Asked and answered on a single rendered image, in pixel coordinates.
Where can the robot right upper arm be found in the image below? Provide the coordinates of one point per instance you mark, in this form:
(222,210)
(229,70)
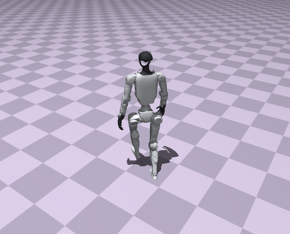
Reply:
(162,84)

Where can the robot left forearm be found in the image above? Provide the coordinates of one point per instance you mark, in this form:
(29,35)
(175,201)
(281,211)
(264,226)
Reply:
(123,107)

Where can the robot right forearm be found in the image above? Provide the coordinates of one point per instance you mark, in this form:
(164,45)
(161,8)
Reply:
(163,101)

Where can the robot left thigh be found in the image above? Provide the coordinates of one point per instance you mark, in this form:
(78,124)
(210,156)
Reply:
(133,119)

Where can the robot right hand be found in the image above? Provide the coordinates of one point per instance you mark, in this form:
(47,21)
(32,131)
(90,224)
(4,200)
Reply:
(162,110)

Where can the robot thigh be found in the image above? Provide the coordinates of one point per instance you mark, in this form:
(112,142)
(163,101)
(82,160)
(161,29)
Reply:
(133,119)
(154,129)

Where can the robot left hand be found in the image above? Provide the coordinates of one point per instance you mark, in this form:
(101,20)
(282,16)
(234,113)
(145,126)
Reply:
(120,121)

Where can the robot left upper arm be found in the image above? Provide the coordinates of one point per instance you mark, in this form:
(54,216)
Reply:
(129,80)

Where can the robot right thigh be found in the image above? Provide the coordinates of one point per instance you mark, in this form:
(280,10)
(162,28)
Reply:
(154,129)

